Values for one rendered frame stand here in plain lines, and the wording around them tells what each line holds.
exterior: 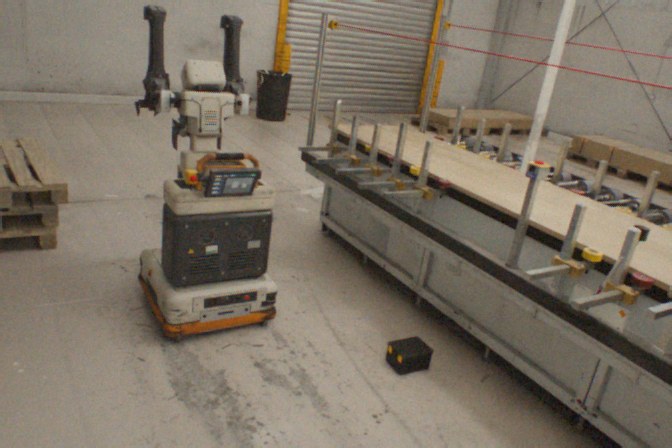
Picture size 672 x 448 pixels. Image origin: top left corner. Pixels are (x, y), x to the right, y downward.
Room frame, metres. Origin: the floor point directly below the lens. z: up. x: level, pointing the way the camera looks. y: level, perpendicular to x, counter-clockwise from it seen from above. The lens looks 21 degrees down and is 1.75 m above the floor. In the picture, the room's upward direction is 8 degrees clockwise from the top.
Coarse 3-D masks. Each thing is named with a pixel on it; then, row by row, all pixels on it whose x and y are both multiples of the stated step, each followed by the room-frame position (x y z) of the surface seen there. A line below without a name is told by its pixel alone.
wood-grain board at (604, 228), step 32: (384, 128) 4.54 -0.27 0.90; (416, 160) 3.60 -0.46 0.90; (448, 160) 3.73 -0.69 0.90; (480, 160) 3.88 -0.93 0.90; (480, 192) 3.06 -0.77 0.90; (512, 192) 3.16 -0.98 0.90; (544, 192) 3.26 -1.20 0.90; (544, 224) 2.65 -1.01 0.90; (608, 224) 2.81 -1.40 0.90; (640, 224) 2.89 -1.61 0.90; (608, 256) 2.33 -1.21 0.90; (640, 256) 2.39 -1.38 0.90
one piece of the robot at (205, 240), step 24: (168, 192) 2.66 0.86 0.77; (192, 192) 2.62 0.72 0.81; (264, 192) 2.82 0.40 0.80; (168, 216) 2.65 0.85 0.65; (192, 216) 2.62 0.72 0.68; (216, 216) 2.68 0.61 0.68; (240, 216) 2.75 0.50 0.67; (264, 216) 2.82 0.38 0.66; (168, 240) 2.64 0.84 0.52; (192, 240) 2.61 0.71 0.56; (216, 240) 2.68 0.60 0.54; (240, 240) 2.75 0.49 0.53; (264, 240) 2.83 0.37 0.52; (168, 264) 2.63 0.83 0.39; (192, 264) 2.62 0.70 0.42; (216, 264) 2.69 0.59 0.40; (240, 264) 2.76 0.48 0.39; (264, 264) 2.84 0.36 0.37
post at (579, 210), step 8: (576, 208) 2.30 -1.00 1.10; (584, 208) 2.30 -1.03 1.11; (576, 216) 2.30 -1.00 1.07; (576, 224) 2.29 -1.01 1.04; (568, 232) 2.31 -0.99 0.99; (576, 232) 2.29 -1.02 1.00; (568, 240) 2.30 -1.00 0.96; (576, 240) 2.30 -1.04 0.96; (568, 248) 2.29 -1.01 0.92; (560, 256) 2.31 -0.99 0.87; (568, 256) 2.29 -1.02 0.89; (552, 280) 2.31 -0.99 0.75; (560, 280) 2.29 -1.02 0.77; (560, 288) 2.30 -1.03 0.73
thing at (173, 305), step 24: (144, 264) 2.89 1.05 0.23; (144, 288) 2.86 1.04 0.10; (168, 288) 2.58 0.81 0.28; (192, 288) 2.61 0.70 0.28; (216, 288) 2.65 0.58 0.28; (240, 288) 2.70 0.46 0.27; (168, 312) 2.49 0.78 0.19; (192, 312) 2.54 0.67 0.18; (216, 312) 2.61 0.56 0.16; (240, 312) 2.69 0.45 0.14; (264, 312) 2.77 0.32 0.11
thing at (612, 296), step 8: (632, 288) 2.10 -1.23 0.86; (640, 288) 2.11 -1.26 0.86; (592, 296) 1.97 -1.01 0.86; (600, 296) 1.98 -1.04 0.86; (608, 296) 1.99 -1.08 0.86; (616, 296) 2.02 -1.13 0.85; (576, 304) 1.89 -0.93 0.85; (584, 304) 1.90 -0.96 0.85; (592, 304) 1.93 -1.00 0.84; (600, 304) 1.96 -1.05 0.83
